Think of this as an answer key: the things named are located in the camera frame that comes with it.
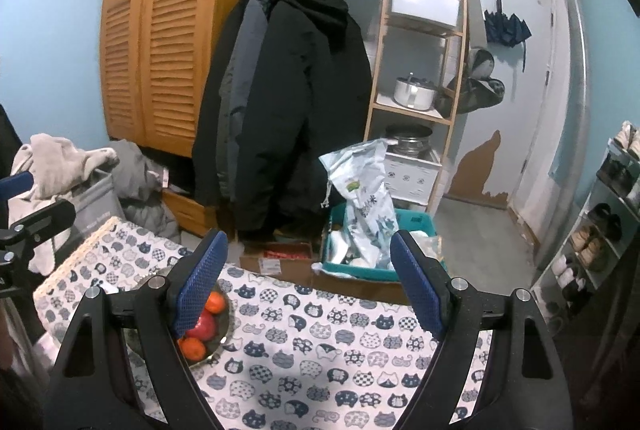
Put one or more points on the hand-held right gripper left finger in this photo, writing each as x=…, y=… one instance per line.
x=197, y=290

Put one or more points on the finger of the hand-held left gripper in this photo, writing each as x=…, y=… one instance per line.
x=45, y=216
x=15, y=186

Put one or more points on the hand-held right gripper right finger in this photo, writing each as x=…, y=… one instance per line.
x=417, y=285

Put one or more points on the small tangerine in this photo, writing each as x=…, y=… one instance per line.
x=215, y=302
x=194, y=348

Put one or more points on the red apple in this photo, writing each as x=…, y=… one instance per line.
x=204, y=327

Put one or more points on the clear glass plate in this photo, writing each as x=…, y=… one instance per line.
x=223, y=330

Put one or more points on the clear plastic bag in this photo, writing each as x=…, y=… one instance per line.
x=432, y=245

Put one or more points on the dark cloth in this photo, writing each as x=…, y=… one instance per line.
x=9, y=140

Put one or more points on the grey fabric hamper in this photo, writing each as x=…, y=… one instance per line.
x=95, y=205

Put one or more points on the teal lined cardboard box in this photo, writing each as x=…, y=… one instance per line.
x=350, y=272

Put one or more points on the wooden drawer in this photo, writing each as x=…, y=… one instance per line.
x=187, y=210

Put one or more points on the small cardboard box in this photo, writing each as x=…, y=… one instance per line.
x=275, y=266

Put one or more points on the white rice bag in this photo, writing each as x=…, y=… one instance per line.
x=370, y=210

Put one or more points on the white perforated crate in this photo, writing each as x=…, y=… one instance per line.
x=412, y=177

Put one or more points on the cat print tablecloth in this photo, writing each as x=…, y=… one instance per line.
x=325, y=350

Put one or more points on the metal pot on shelf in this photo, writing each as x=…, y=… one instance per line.
x=415, y=95

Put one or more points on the wooden louvered wardrobe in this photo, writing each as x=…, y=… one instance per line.
x=165, y=60

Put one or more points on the white shoe rack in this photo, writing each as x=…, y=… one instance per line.
x=595, y=197

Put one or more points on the green hanging bag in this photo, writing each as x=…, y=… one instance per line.
x=475, y=90

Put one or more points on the black hooded coat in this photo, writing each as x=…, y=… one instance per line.
x=300, y=110

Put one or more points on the white door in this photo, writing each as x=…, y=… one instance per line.
x=530, y=110

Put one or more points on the wooden shelf rack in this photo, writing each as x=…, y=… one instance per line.
x=376, y=60

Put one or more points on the grey hanging jacket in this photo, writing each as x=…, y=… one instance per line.
x=240, y=60

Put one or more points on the grey metal pipe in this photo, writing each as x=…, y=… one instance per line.
x=575, y=85

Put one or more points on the dark blue umbrella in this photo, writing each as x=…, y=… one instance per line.
x=505, y=27

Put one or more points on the large white storage bin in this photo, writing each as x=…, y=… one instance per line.
x=425, y=5

